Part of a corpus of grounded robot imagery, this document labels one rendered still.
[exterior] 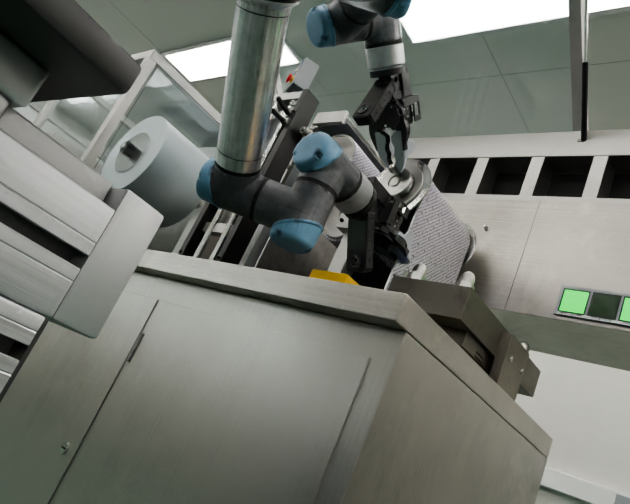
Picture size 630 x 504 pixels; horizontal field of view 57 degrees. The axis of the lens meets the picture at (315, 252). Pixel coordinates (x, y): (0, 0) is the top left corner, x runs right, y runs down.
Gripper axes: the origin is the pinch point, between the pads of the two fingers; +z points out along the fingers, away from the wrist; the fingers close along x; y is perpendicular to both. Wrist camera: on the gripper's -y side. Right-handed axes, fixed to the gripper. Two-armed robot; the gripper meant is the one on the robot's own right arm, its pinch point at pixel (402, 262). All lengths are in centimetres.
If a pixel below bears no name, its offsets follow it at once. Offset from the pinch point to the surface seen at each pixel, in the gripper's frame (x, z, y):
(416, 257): -0.3, 3.6, 3.2
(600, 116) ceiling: 35, 160, 171
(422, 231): -0.3, 2.2, 8.6
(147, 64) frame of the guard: 102, -25, 45
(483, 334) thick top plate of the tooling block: -19.9, 3.0, -10.5
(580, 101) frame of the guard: -13, 26, 62
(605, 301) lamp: -30.0, 29.3, 10.6
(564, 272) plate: -20.0, 30.0, 16.5
